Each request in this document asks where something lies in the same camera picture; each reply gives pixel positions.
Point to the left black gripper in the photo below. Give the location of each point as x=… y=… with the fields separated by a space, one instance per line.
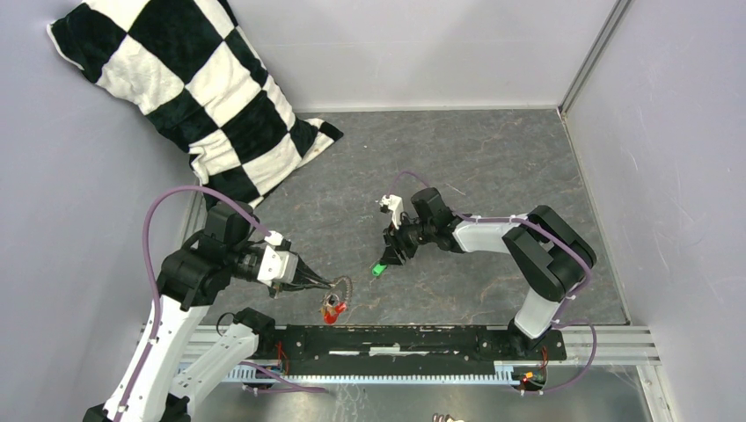
x=304 y=273

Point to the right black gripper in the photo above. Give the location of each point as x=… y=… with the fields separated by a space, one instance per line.
x=396 y=237

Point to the green key tag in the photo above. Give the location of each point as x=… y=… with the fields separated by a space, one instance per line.
x=378 y=269

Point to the red key tag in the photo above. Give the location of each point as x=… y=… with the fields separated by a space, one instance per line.
x=331 y=312

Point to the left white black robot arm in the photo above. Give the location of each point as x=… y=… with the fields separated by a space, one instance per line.
x=154 y=387

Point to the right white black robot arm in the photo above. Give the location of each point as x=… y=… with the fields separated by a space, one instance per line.
x=553 y=258

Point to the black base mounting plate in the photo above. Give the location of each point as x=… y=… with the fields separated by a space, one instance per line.
x=404 y=349

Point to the black white checkered pillow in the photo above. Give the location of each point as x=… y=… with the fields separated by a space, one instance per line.
x=193 y=74

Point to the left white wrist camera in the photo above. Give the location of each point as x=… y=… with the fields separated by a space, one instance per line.
x=278 y=263

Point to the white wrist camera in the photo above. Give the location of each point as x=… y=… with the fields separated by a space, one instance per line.
x=392 y=205
x=278 y=263

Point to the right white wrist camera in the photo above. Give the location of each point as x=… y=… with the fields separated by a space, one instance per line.
x=392 y=205

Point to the slotted white cable duct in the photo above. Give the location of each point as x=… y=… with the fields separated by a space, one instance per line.
x=500 y=376

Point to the corner aluminium post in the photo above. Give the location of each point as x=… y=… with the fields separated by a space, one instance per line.
x=600 y=43

